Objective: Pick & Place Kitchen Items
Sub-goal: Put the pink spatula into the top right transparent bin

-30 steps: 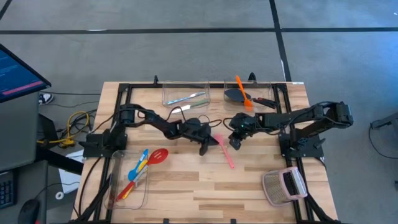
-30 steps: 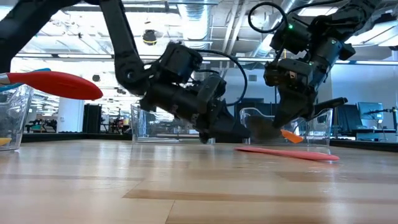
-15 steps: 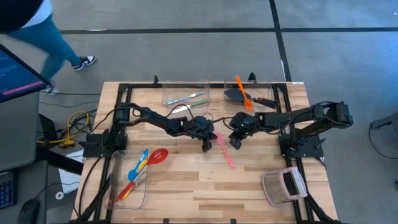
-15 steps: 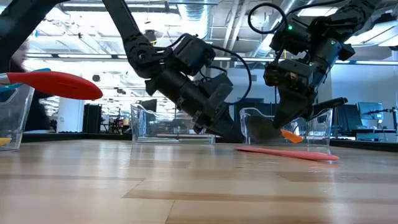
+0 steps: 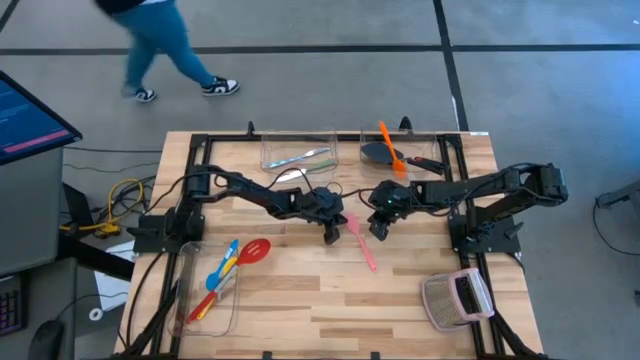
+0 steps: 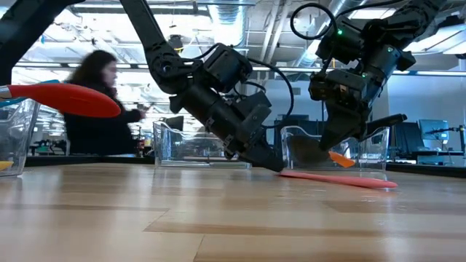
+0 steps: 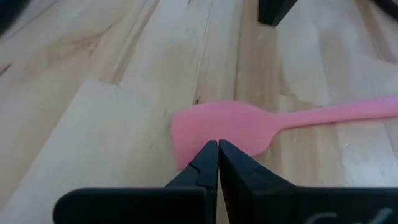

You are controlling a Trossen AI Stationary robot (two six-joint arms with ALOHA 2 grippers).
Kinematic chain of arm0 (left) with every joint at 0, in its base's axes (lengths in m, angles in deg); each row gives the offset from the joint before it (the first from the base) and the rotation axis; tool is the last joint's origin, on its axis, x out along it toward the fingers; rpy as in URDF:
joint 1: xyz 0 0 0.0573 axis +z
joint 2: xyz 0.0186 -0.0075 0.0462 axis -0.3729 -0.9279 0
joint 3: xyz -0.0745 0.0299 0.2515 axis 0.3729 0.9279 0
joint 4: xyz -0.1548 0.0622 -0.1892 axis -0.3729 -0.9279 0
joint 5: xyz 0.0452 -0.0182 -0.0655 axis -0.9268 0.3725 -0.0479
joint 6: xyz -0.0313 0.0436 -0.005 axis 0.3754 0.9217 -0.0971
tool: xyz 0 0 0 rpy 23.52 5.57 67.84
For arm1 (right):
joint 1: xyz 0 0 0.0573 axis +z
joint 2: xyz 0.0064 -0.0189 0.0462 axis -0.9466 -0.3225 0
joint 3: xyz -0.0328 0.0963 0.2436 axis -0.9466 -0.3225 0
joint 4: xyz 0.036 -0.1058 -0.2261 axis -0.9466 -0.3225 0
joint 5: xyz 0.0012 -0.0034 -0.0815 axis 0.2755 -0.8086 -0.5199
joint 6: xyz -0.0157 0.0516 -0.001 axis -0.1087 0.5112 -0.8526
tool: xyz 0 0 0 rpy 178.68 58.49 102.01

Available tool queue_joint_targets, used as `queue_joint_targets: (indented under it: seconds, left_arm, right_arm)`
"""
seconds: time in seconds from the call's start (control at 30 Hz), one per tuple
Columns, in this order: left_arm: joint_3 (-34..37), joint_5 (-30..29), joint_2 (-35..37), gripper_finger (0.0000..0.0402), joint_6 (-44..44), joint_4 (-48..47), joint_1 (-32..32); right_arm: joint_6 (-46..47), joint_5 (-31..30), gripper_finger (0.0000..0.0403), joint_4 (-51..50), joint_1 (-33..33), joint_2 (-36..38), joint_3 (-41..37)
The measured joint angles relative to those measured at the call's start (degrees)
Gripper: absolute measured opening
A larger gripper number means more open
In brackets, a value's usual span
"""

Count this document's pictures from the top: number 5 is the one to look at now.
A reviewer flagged black computer mouse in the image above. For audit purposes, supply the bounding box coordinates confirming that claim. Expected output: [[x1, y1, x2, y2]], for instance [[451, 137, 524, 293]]
[[28, 319, 66, 360]]

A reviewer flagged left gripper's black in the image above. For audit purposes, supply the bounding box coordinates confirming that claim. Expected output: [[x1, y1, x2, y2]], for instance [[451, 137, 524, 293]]
[[298, 186, 347, 246]]

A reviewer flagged grey cabinet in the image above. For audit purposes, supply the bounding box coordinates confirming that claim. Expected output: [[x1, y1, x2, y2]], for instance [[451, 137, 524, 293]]
[[0, 147, 66, 277]]

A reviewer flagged grey stand leg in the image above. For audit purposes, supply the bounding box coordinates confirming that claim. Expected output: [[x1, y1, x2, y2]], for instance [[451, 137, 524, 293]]
[[594, 179, 640, 209]]

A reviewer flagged clear plastic bin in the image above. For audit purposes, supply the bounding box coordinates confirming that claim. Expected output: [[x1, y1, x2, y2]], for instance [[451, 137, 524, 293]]
[[259, 130, 341, 184], [358, 128, 442, 182], [167, 242, 242, 338]]

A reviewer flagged computer monitor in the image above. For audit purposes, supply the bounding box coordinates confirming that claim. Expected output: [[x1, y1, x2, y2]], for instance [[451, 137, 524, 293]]
[[0, 69, 84, 167]]

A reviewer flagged white paper sheet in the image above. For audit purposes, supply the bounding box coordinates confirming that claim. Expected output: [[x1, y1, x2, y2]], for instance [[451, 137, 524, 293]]
[[93, 239, 136, 312]]

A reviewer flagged black stand leg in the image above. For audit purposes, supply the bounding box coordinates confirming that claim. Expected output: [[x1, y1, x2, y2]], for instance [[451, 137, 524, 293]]
[[57, 182, 136, 281]]

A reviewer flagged black spatula with black handle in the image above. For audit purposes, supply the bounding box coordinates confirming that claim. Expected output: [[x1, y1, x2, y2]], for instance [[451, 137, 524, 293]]
[[360, 141, 448, 177]]

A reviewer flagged black keyboard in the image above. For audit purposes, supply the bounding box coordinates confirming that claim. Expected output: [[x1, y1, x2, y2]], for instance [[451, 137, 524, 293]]
[[0, 272, 27, 337]]

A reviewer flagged black aluminium frame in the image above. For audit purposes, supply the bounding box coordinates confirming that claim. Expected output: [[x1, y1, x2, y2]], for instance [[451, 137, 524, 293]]
[[113, 119, 546, 360]]

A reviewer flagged orange spatula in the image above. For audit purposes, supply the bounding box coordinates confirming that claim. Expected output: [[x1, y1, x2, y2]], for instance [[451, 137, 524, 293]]
[[377, 119, 408, 180]]

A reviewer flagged blue spoon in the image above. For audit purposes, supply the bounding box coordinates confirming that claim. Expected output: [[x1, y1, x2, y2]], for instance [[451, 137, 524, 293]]
[[205, 238, 240, 292]]

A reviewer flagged yellow cable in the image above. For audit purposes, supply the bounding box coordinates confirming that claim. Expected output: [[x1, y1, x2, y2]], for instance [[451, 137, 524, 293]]
[[58, 177, 146, 238]]

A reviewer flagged person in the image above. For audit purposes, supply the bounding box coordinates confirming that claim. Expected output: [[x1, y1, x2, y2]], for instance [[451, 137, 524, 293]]
[[92, 0, 242, 104]]

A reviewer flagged red slotted spoon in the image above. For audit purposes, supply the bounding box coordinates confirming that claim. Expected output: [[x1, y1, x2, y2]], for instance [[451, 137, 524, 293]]
[[185, 237, 273, 325]]

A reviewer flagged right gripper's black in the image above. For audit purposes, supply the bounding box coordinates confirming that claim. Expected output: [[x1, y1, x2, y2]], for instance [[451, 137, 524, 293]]
[[367, 179, 417, 243]]

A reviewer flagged pink spatula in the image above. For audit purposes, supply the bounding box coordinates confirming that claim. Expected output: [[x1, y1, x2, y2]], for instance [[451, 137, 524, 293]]
[[344, 212, 378, 273]]

